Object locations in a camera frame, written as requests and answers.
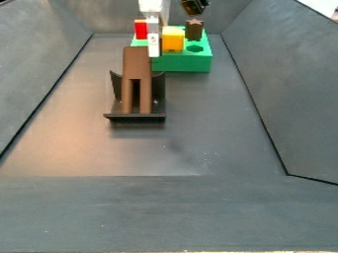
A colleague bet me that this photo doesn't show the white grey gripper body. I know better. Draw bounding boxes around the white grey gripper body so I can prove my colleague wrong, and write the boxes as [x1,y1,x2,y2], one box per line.
[139,0,170,26]

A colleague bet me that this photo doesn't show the dark grey curved regrasp stand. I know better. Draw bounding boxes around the dark grey curved regrasp stand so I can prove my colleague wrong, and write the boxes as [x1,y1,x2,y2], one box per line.
[103,71,167,124]

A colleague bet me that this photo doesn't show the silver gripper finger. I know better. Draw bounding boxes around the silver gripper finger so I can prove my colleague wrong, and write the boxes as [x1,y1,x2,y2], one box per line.
[147,15,160,57]

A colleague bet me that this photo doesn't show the brown square-circle two-prong block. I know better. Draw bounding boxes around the brown square-circle two-prong block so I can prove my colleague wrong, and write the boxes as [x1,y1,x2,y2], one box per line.
[122,46,152,114]

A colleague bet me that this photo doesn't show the brown star block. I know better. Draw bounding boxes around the brown star block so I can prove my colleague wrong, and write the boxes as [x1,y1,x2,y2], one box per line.
[184,19,203,41]

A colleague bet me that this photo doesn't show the red notched square block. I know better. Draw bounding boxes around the red notched square block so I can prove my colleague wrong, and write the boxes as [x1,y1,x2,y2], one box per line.
[134,19,148,40]

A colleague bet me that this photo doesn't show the yellow pentagon block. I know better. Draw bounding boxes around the yellow pentagon block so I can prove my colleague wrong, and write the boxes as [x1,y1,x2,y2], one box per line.
[163,26,184,52]

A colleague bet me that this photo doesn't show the green shape-sorter fixture base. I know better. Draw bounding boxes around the green shape-sorter fixture base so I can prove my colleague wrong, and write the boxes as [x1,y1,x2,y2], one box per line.
[130,25,214,73]

